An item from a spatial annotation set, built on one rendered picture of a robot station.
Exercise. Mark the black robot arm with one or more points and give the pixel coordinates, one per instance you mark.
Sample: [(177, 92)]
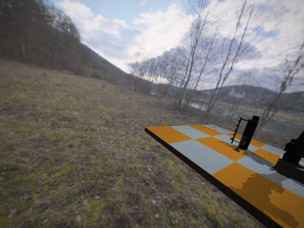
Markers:
[(294, 149)]

